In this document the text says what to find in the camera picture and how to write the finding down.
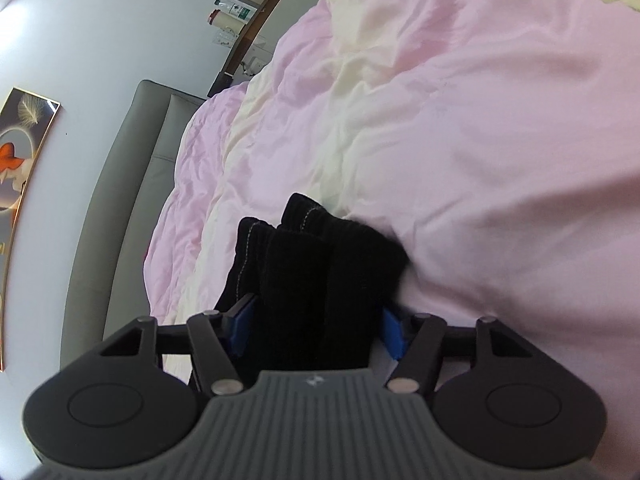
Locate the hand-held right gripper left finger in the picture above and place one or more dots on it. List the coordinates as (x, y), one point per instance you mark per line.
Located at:
(243, 325)

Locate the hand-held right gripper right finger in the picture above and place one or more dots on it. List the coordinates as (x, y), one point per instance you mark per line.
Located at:
(392, 335)

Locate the black pants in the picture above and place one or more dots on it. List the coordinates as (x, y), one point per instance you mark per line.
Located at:
(300, 285)

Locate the grey padded headboard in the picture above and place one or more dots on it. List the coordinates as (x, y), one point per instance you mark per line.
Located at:
(130, 185)

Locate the pink duvet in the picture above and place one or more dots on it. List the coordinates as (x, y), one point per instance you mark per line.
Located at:
(450, 125)

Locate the white bottle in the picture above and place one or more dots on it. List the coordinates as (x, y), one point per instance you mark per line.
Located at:
(227, 19)

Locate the green capped bottle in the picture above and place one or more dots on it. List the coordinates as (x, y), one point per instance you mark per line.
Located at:
(239, 10)

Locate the wooden nightstand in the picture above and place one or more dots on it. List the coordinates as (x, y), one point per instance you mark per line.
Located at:
(272, 5)

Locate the framed wall picture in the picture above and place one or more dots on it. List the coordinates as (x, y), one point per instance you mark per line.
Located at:
(20, 170)

